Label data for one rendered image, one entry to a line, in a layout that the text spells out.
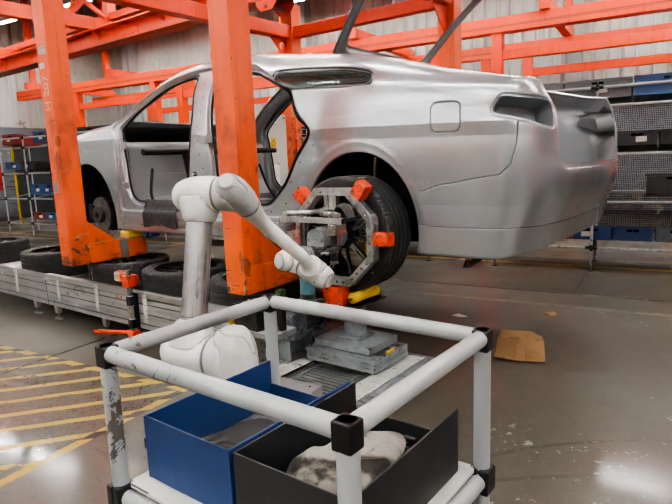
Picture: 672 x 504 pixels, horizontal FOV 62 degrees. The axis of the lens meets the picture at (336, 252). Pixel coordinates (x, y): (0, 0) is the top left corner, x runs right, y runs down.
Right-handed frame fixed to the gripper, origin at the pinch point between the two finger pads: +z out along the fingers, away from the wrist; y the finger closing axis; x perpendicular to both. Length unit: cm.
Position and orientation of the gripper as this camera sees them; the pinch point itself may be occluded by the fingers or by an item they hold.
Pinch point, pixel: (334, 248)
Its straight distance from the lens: 283.7
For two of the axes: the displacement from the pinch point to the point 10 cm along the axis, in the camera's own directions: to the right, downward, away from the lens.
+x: -0.4, -9.9, -1.7
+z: 6.0, -1.5, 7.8
